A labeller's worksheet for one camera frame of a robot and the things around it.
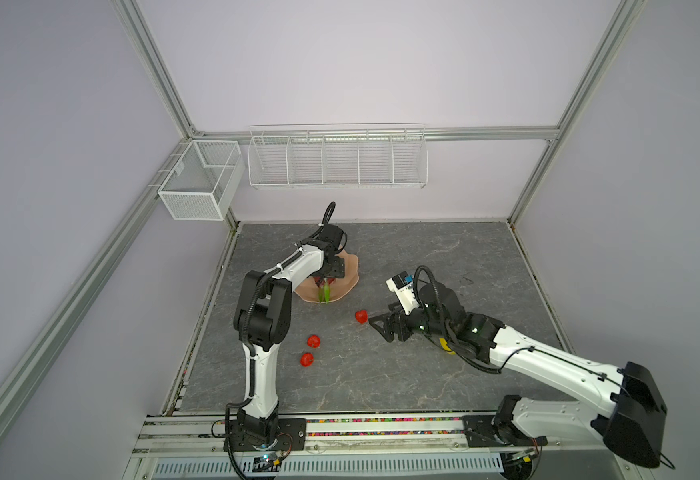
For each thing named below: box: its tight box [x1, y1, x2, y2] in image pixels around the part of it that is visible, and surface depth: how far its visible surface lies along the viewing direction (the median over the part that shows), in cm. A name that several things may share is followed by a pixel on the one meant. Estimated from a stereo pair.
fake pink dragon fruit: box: [313, 276, 335, 304], surface depth 96 cm
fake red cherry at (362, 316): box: [355, 310, 369, 324], surface depth 95 cm
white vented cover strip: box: [152, 454, 503, 478], surface depth 72 cm
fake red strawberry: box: [300, 352, 314, 367], surface depth 86 cm
